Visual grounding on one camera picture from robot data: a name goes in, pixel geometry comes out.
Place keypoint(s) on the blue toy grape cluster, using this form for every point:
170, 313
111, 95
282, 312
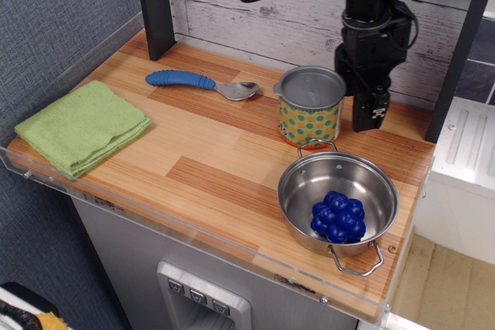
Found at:
338, 218

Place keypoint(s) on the black right frame post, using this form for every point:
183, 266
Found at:
466, 37

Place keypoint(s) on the black and yellow object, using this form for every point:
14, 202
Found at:
22, 308

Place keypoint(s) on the patterned can with grey lid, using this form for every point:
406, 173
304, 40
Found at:
310, 105

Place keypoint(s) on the silver pan with handles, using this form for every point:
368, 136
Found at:
306, 182

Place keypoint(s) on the green folded rag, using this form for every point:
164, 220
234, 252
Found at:
82, 128

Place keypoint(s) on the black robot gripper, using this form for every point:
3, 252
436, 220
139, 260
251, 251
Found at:
376, 39

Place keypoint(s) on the white toy sink unit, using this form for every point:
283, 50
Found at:
456, 208

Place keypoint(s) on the black frame post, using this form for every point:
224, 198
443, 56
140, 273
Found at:
466, 37
159, 28

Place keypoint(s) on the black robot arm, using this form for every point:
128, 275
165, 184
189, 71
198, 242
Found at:
377, 35

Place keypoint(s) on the grey toy fridge cabinet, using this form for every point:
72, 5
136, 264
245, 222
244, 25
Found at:
130, 252

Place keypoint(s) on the black left frame post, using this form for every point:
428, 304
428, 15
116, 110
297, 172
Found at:
159, 28

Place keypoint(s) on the blue handled metal spoon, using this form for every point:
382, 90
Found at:
232, 91

